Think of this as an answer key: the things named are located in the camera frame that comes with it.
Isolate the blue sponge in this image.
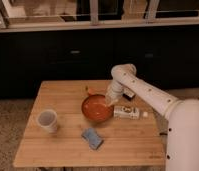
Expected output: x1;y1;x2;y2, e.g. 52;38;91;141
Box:
82;128;103;150

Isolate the orange carrot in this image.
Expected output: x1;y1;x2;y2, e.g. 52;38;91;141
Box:
85;86;96;96

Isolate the white bottle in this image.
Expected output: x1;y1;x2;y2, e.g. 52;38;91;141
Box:
114;106;148;119

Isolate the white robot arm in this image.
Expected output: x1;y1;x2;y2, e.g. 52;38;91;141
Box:
106;64;199;171

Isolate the small dark box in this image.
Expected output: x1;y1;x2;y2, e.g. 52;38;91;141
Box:
123;89;135;100

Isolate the white plastic cup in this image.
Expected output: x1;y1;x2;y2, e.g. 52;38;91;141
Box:
36;109;58;133

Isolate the orange ceramic bowl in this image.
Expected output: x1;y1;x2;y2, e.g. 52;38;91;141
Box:
81;94;113;123

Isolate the dark cabinet with handles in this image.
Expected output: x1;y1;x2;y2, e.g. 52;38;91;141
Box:
0;25;199;99

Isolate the wooden table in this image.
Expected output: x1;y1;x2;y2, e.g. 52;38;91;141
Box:
13;80;165;168

